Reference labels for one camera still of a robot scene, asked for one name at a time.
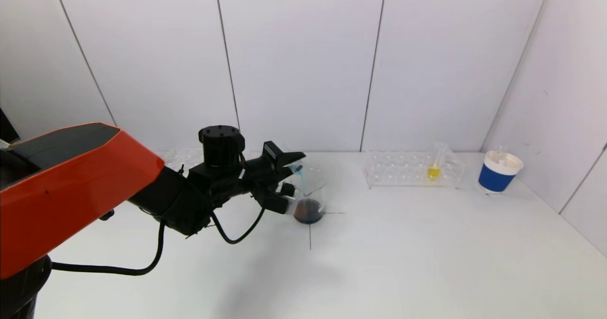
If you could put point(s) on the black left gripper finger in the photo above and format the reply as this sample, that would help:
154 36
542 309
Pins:
291 159

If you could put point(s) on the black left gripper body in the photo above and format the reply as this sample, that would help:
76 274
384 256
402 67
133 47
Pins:
271 153

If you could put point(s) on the test tube with blue pigment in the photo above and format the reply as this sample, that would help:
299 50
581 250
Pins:
295 168

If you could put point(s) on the test tube with red pigment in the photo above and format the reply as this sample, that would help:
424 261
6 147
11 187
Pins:
501 154

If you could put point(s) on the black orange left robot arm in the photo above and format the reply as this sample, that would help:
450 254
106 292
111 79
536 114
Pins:
71 191

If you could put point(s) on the clear glass beaker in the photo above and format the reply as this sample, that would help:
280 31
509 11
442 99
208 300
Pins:
310 210

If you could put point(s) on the clear acrylic test tube rack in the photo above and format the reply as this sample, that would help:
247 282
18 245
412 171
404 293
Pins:
180 159
408 169

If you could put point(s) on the test tube with yellow pigment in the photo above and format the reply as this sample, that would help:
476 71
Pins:
433 172

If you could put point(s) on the blue white paper cup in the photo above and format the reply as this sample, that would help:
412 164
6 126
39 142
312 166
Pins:
493 179

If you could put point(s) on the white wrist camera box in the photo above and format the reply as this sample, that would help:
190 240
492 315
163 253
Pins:
280 198

